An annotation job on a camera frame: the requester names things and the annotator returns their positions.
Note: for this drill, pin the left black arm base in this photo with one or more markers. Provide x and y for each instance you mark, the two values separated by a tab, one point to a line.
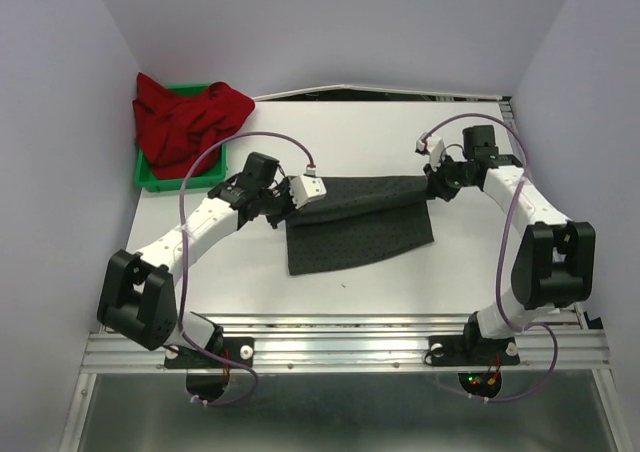
234	351

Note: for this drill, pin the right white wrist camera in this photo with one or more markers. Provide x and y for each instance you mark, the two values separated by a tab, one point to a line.
431	146

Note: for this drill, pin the dark grey dotted skirt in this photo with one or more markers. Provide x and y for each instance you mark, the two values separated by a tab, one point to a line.
360	221

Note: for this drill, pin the aluminium rail frame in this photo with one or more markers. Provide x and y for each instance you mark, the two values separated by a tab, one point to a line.
340	358

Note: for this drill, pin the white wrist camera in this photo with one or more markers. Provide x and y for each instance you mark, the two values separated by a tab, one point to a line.
431	146
305	189

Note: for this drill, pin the white back wall trim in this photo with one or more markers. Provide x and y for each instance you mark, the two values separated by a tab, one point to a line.
363	93

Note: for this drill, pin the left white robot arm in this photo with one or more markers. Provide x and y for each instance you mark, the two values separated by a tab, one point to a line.
138	298

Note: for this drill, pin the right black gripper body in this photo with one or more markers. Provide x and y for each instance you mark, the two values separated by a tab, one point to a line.
448	177

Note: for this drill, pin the red skirt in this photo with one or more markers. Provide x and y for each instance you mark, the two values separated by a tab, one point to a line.
173	131

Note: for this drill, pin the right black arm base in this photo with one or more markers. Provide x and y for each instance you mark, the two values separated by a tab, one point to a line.
454	351

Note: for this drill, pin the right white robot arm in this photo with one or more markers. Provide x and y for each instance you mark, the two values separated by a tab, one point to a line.
554	265

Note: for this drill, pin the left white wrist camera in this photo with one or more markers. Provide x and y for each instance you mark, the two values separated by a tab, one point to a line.
305	189

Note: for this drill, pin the green plastic bin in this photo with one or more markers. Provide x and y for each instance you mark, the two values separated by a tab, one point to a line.
145	178

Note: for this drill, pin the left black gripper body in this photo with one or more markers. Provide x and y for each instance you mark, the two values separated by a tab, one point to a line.
276	207

